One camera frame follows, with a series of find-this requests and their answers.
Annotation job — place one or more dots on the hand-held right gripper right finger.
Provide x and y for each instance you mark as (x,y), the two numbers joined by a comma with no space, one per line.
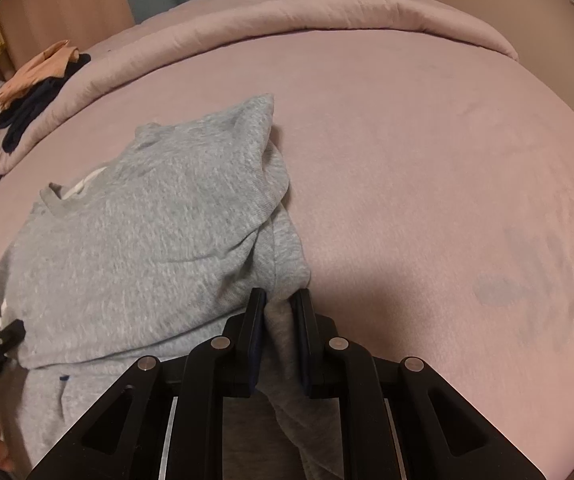
(302,345)

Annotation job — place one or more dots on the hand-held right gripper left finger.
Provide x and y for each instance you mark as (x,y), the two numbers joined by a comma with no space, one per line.
(257,345)

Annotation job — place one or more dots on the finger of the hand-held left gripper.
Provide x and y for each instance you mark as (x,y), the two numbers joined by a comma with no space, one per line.
(9,337)

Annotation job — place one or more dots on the grey sweatshirt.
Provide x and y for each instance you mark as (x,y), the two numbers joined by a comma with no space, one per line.
(142,240)

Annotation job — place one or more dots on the pink bed sheet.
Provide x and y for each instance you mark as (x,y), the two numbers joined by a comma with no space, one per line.
(417,160)

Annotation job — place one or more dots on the dark navy cloth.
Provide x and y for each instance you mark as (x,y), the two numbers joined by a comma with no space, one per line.
(27,110)

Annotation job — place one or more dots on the peach cloth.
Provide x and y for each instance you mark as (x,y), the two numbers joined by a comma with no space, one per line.
(32,72)

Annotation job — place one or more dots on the pink comforter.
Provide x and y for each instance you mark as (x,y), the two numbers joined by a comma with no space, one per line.
(317,10)

